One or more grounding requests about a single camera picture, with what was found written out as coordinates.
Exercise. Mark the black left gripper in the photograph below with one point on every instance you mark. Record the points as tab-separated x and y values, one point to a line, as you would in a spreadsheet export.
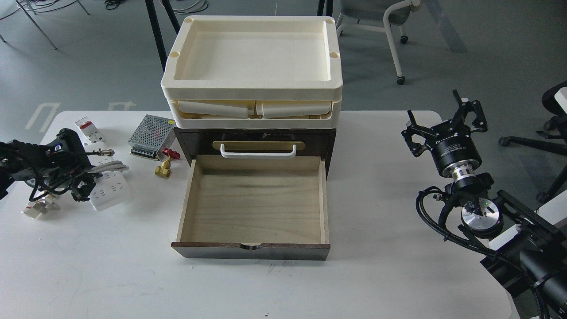
64	163

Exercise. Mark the metal mesh power supply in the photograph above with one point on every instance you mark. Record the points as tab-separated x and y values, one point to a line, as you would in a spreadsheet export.
151	137

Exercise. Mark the cream plastic stacked tray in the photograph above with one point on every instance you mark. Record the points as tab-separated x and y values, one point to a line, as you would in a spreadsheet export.
255	72

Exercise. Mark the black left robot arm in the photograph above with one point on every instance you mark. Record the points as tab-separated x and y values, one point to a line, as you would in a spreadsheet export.
19	162

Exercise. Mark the grey metal chair legs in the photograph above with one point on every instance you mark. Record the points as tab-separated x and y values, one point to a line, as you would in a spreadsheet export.
51	24

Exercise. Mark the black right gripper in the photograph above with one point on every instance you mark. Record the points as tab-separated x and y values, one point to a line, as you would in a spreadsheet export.
454	149

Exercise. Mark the black table leg frame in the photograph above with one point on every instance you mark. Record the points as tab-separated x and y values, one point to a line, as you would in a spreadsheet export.
152	17

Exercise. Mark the brass valve red handle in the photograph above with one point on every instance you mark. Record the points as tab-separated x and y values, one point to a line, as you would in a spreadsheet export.
164	170

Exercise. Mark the white frame office chair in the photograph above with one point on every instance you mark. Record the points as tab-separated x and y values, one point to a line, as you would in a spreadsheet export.
379	16

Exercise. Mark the white power strip with cable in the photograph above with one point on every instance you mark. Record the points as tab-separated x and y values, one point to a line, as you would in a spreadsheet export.
110	189

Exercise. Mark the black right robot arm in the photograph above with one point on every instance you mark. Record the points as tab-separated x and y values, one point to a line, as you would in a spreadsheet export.
521	249

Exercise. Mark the open wooden drawer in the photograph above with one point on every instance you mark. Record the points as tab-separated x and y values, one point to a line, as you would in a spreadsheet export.
255	209

